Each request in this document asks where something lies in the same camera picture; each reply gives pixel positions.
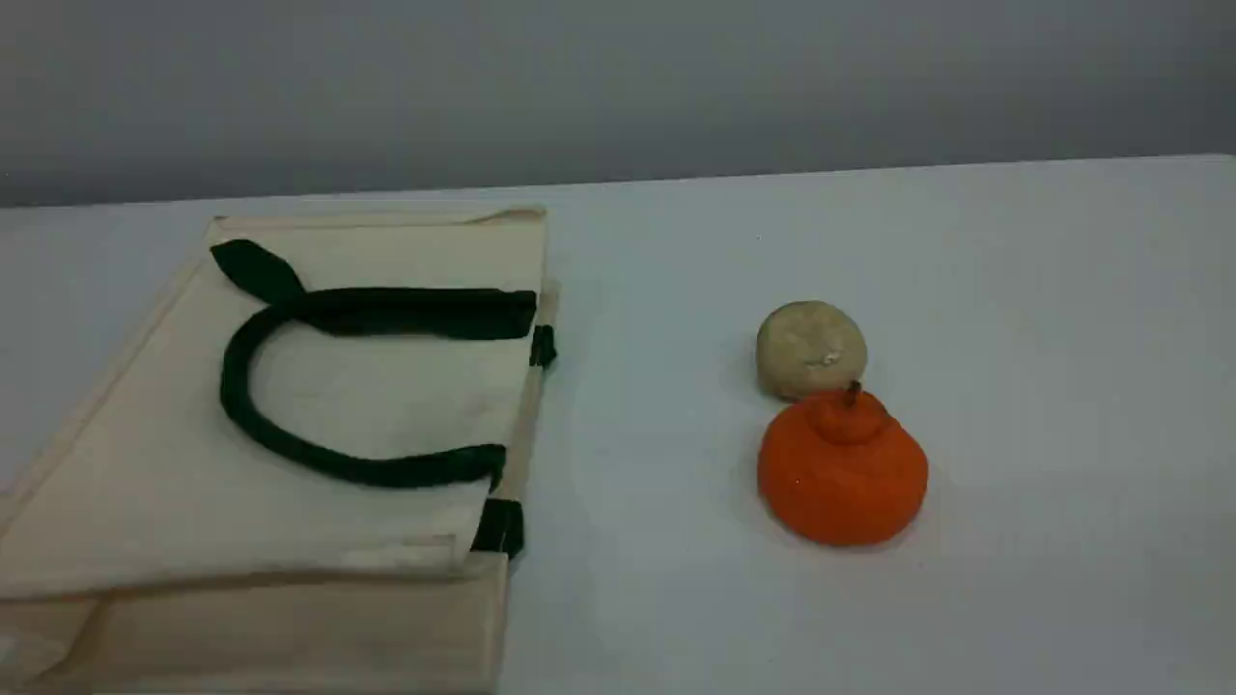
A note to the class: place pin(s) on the orange with stem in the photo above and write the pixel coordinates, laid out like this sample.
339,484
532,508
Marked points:
840,473

